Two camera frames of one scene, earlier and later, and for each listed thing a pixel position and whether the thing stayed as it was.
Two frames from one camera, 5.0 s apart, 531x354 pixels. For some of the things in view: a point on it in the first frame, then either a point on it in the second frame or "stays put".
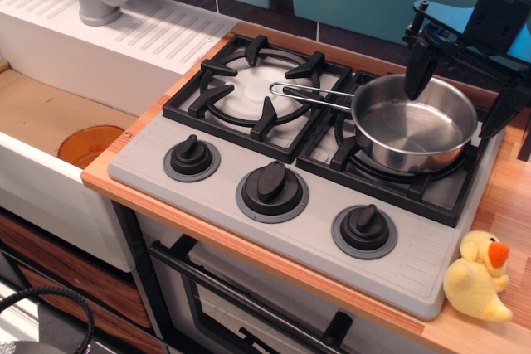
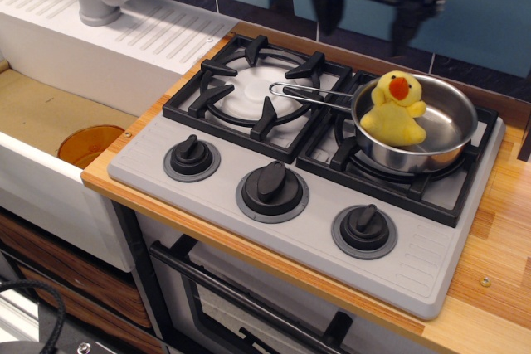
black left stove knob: [192, 161] stays put
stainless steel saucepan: [402, 123] stays put
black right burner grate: [332, 150] stays put
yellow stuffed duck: [473, 284] → [396, 105]
